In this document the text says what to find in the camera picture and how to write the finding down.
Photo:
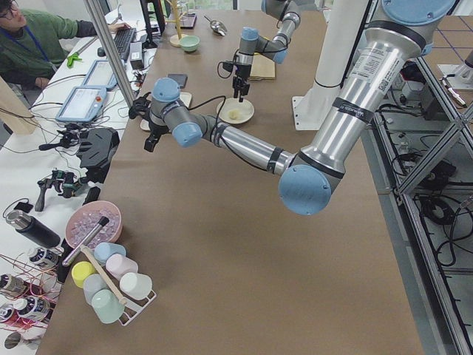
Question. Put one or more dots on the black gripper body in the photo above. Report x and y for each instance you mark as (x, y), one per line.
(155, 128)
(241, 72)

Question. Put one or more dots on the beige round plate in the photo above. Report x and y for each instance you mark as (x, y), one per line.
(246, 109)

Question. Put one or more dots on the white steamed bun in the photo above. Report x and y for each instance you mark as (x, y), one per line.
(233, 114)

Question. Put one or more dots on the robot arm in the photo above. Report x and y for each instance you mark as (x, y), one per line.
(398, 31)
(288, 15)

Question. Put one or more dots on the cream rabbit tray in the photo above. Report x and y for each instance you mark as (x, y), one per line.
(185, 97)

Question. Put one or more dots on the wooden cutting board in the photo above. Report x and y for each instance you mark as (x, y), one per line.
(262, 68)

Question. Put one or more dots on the steel ice scoop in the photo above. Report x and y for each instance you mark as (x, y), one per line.
(217, 26)

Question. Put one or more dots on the grey folded cloth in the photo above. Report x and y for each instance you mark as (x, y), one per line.
(180, 78)

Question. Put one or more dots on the teach pendant far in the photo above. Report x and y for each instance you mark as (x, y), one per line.
(100, 74)

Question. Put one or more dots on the teach pendant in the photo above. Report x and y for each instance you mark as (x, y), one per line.
(82, 105)
(100, 74)

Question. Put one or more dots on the mint green bowl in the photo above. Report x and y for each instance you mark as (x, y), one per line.
(189, 43)

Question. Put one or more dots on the teach pendant near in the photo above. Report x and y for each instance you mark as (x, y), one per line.
(82, 105)

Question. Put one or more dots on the wooden cup tree stand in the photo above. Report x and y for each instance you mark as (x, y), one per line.
(175, 39)

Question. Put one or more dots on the black keyboard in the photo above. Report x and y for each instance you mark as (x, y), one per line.
(123, 39)

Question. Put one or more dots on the steel muddler with black tip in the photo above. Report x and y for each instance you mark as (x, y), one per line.
(103, 221)

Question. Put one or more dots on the pink bowl of ice cubes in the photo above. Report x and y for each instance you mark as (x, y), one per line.
(87, 217)

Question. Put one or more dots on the person in green sweater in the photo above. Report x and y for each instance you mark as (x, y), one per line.
(31, 50)

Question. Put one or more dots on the light blue cup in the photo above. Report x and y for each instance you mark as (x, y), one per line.
(103, 251)

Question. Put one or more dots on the pink cup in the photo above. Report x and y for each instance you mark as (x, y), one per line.
(118, 265)

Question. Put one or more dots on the black thermos bottle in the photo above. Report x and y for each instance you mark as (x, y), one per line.
(33, 229)

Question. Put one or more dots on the yellow cup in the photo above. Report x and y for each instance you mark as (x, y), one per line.
(80, 271)

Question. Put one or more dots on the white cup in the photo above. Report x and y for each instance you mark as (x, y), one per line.
(136, 285)

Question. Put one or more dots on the grey cup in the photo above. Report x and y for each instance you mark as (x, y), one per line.
(92, 285)

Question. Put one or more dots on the mint green cup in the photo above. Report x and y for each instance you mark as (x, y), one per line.
(107, 306)

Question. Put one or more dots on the aluminium frame post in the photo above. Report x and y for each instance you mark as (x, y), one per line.
(94, 10)

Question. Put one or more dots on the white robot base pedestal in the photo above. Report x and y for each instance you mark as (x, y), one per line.
(345, 27)

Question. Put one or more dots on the white wire cup rack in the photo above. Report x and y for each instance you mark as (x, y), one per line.
(132, 308)

